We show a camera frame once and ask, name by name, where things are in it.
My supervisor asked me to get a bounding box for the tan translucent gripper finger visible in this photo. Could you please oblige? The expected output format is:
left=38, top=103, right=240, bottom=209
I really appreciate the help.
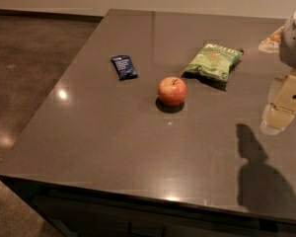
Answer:
left=260, top=69, right=296, bottom=135

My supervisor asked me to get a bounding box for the red apple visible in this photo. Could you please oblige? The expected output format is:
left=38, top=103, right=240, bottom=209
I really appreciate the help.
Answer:
left=158, top=77, right=187, bottom=107

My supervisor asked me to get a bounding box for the clear orange snack packet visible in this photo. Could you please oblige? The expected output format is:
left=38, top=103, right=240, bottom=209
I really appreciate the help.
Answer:
left=259, top=27, right=284, bottom=53

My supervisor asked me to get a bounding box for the green chip bag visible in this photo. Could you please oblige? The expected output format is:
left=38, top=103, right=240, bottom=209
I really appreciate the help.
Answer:
left=184, top=43, right=244, bottom=82

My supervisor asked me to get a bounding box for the dark blue snack bar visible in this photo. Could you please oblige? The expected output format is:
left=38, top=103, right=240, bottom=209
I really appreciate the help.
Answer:
left=111, top=55, right=138, bottom=81

